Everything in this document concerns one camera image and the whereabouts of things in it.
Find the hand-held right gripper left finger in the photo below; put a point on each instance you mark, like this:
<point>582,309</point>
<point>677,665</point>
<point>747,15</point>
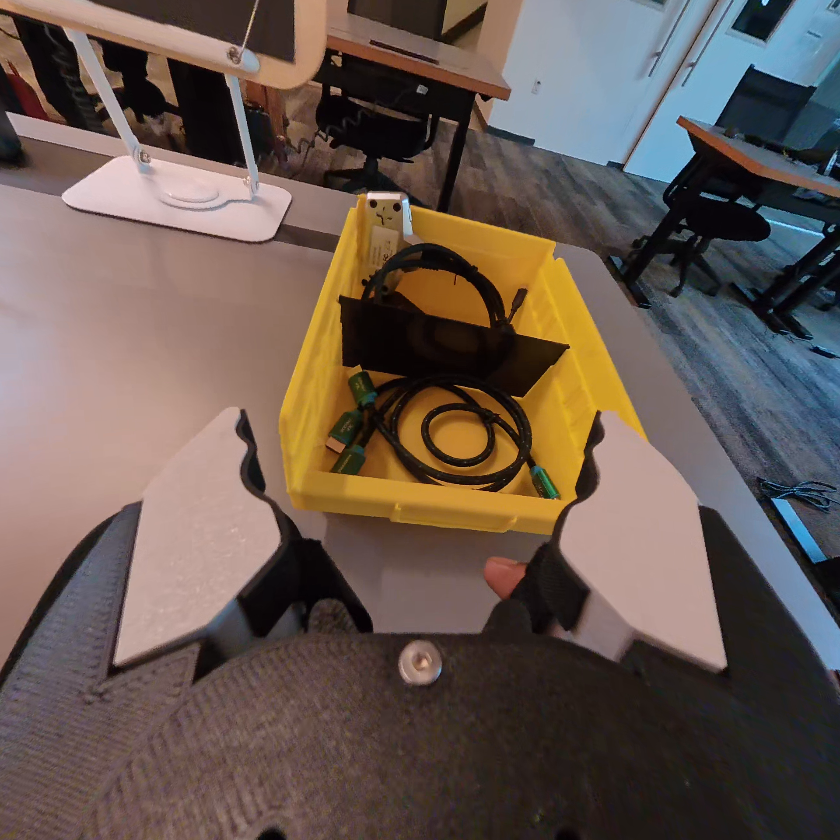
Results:
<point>197,538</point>

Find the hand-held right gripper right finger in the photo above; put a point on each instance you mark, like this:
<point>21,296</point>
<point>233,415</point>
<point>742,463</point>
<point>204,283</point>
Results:
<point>643,538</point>

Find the yellow plastic bin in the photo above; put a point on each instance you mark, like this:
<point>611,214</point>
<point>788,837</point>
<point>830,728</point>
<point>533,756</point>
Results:
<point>459,508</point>

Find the person's right hand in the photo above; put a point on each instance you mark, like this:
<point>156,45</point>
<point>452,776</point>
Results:
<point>504,577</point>

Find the black bin divider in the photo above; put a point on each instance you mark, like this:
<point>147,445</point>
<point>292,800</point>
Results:
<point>525,367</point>

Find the black round stool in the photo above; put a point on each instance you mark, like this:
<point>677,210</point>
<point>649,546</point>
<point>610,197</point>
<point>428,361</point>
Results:
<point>728,223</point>

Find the white monitor stand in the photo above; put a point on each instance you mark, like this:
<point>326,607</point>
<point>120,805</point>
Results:
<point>118,190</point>

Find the silver adapter hub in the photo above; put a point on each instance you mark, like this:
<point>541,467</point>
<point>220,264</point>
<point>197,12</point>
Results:
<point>387,210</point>

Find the white double door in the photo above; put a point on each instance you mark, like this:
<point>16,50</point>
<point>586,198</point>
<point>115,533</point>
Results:
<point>682,98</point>

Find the black office chair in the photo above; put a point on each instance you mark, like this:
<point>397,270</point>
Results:
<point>387,131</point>

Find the black high-back chair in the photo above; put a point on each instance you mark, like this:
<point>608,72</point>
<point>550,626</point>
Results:
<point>761,98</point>

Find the white framed monitor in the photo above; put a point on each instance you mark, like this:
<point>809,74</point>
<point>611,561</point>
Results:
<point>289,65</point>

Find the wooden desk with black legs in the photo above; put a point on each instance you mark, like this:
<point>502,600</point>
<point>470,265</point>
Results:
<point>407,49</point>

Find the wooden desk with black frame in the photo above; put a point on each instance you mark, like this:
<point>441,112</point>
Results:
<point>754,157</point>

